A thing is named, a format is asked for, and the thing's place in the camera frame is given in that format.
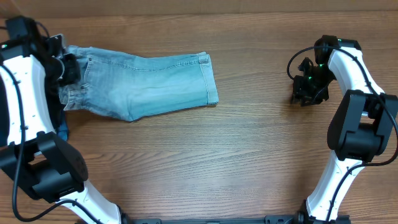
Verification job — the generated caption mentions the light blue denim shorts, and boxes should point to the light blue denim shorts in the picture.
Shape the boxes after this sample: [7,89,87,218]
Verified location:
[59,46,219,121]

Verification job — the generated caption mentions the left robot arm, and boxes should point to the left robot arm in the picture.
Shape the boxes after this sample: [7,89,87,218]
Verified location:
[1,16,129,223]

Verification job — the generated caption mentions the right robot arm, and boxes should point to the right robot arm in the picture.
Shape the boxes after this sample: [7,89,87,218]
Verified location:
[289,35,397,223]

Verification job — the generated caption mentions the folded blue jeans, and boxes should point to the folded blue jeans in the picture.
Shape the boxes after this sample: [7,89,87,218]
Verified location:
[57,110,69,141]

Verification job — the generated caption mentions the folded black garment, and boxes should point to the folded black garment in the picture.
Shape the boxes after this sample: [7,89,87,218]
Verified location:
[0,79,9,147]

